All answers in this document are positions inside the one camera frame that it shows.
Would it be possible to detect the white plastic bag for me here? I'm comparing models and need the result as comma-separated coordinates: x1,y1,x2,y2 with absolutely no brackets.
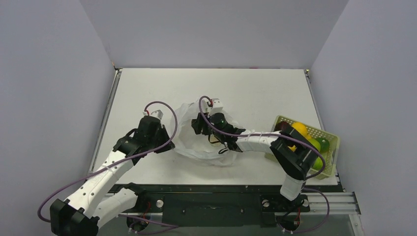
169,101,238,166

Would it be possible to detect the yellow fake fruit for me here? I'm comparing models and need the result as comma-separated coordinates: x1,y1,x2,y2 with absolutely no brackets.
291,122,308,137

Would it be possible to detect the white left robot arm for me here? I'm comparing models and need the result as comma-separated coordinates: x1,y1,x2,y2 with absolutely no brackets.
50,110,175,236

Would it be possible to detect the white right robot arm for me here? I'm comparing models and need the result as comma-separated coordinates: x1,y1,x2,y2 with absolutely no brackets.
191,113,323,210

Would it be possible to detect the dark purple fake fruit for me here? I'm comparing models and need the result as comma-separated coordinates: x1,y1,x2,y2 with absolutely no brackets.
274,121,292,131

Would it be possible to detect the green halved fake fruit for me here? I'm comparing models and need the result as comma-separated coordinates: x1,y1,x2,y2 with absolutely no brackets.
316,137,330,153

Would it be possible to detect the green fake apple in basket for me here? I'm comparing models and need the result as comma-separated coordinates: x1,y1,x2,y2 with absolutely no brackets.
312,157,324,171

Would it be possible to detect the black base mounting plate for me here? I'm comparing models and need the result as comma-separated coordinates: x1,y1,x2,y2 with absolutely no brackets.
101,184,310,228

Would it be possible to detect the yellow-green perforated plastic basket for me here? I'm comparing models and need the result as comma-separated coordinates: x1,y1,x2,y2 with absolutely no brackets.
264,115,340,180

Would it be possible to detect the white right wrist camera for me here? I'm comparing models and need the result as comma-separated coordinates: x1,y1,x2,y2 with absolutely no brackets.
208,98,224,116

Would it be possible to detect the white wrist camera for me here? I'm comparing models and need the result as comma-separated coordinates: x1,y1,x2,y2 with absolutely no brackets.
143,110,163,120
208,98,224,116

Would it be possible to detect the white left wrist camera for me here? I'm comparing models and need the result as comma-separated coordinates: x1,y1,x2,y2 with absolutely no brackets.
143,110,163,120

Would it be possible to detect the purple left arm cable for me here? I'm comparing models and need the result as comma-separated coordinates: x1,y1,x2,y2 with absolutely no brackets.
37,101,179,223

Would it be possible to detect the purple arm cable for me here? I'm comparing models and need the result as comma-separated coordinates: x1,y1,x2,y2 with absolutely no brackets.
199,95,327,180
37,101,179,223

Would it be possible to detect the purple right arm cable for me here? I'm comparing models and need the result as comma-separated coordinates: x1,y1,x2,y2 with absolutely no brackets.
199,95,327,180

